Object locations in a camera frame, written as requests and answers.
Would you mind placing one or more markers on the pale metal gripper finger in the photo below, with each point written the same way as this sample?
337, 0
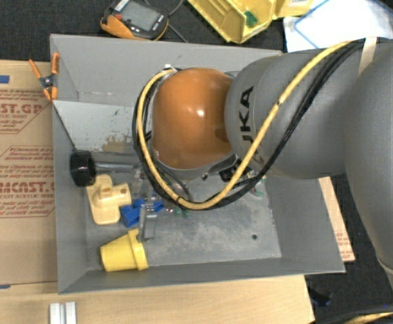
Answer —
147, 226

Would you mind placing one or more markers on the blue plastic toy piece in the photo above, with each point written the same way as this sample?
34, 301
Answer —
129, 214

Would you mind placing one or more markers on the yellow plastic cup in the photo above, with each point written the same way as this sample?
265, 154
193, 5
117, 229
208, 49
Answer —
120, 252

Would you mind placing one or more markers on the cream plastic toy piece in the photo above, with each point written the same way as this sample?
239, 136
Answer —
105, 197

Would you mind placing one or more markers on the grey metal bin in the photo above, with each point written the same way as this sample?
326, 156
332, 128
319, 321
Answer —
216, 241

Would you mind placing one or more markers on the brown cardboard board red print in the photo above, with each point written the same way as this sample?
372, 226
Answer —
21, 248

